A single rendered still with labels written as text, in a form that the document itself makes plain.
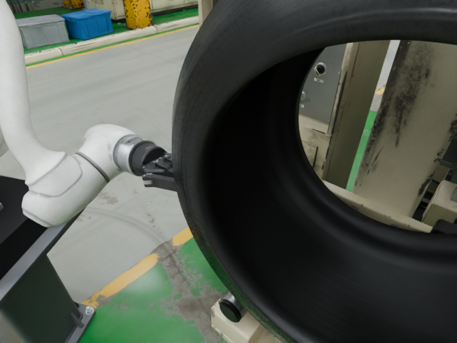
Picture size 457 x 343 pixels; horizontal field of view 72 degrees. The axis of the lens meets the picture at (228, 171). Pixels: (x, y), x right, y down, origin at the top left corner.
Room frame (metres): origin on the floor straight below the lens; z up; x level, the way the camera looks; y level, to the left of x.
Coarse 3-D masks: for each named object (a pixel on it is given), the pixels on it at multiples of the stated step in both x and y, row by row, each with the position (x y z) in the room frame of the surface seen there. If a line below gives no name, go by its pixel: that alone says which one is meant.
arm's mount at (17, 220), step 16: (0, 176) 0.84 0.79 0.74; (0, 192) 0.76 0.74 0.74; (16, 192) 0.76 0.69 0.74; (16, 208) 0.69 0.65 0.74; (0, 224) 0.62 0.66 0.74; (16, 224) 0.62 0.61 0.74; (32, 224) 0.65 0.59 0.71; (0, 240) 0.56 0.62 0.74; (16, 240) 0.59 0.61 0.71; (32, 240) 0.63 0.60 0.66; (0, 256) 0.53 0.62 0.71; (16, 256) 0.57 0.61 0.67; (0, 272) 0.51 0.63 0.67
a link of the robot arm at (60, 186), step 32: (0, 0) 0.67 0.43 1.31; (0, 32) 0.63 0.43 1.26; (0, 64) 0.60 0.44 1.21; (0, 96) 0.57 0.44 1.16; (32, 128) 0.57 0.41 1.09; (32, 160) 0.52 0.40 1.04; (64, 160) 0.55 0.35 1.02; (32, 192) 0.49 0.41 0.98; (64, 192) 0.50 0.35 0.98; (96, 192) 0.54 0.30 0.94
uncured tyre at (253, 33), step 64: (256, 0) 0.27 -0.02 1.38; (320, 0) 0.24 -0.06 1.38; (384, 0) 0.21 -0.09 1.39; (448, 0) 0.19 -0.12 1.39; (192, 64) 0.31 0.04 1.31; (256, 64) 0.25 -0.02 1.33; (192, 128) 0.30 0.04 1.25; (256, 128) 0.52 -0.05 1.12; (192, 192) 0.29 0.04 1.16; (256, 192) 0.45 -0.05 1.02; (320, 192) 0.46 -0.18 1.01; (256, 256) 0.35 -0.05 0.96; (320, 256) 0.38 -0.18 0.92; (384, 256) 0.37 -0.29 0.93; (448, 256) 0.33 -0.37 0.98; (256, 320) 0.23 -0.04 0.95; (320, 320) 0.26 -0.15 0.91; (384, 320) 0.25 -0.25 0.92; (448, 320) 0.24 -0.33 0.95
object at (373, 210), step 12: (336, 192) 0.53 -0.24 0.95; (348, 192) 0.53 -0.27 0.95; (348, 204) 0.50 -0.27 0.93; (360, 204) 0.49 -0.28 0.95; (372, 204) 0.49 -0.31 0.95; (372, 216) 0.47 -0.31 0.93; (384, 216) 0.46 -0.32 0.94; (396, 216) 0.45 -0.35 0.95; (408, 216) 0.45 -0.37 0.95; (408, 228) 0.43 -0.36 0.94; (420, 228) 0.42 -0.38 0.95; (432, 228) 0.42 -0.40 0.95
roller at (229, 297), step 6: (228, 294) 0.30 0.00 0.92; (222, 300) 0.29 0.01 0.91; (228, 300) 0.29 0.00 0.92; (234, 300) 0.28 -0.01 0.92; (222, 306) 0.28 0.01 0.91; (228, 306) 0.28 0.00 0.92; (234, 306) 0.27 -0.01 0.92; (240, 306) 0.28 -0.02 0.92; (222, 312) 0.28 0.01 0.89; (228, 312) 0.27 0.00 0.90; (234, 312) 0.27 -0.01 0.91; (240, 312) 0.27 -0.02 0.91; (228, 318) 0.27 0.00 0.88; (234, 318) 0.27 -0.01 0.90; (240, 318) 0.26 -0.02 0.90
